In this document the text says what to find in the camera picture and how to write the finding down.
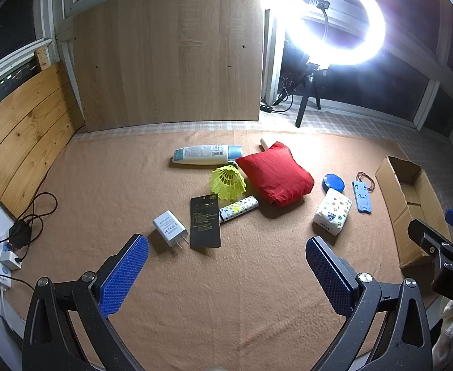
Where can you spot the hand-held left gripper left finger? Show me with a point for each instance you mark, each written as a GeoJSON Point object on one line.
{"type": "Point", "coordinates": [124, 274]}

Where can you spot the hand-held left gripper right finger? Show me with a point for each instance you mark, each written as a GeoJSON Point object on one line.
{"type": "Point", "coordinates": [327, 274]}

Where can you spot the cardboard box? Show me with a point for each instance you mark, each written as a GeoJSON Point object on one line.
{"type": "Point", "coordinates": [396, 201]}

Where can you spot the printed tissue pack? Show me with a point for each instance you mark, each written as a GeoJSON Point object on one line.
{"type": "Point", "coordinates": [332, 210]}

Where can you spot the white power adapter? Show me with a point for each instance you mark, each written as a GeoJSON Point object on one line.
{"type": "Point", "coordinates": [168, 226]}

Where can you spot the black box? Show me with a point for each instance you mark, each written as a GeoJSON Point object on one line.
{"type": "Point", "coordinates": [205, 220]}

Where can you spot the patterned white tube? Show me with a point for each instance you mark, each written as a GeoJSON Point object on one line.
{"type": "Point", "coordinates": [238, 208]}

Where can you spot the red fabric pouch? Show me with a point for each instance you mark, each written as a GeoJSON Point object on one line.
{"type": "Point", "coordinates": [276, 174]}

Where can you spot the yellow shuttlecock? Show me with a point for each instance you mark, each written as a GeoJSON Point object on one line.
{"type": "Point", "coordinates": [226, 181]}

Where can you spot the white lotion bottle blue cap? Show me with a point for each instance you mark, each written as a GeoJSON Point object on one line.
{"type": "Point", "coordinates": [203, 154]}

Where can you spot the small pale cylinder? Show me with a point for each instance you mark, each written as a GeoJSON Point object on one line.
{"type": "Point", "coordinates": [263, 145]}

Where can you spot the light blue phone stand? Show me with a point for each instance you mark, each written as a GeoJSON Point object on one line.
{"type": "Point", "coordinates": [363, 199]}

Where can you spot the brown rubber band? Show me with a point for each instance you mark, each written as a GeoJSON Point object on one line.
{"type": "Point", "coordinates": [374, 184]}

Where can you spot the blue round case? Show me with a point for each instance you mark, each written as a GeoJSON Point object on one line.
{"type": "Point", "coordinates": [333, 182]}

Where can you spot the black charger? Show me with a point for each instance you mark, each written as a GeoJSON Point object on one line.
{"type": "Point", "coordinates": [20, 234]}

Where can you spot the white power strip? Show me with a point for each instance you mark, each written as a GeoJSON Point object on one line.
{"type": "Point", "coordinates": [2, 274]}

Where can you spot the wooden plank panel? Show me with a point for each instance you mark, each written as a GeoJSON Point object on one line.
{"type": "Point", "coordinates": [21, 135]}

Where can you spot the perforated wooden strip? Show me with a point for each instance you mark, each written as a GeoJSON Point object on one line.
{"type": "Point", "coordinates": [44, 58]}

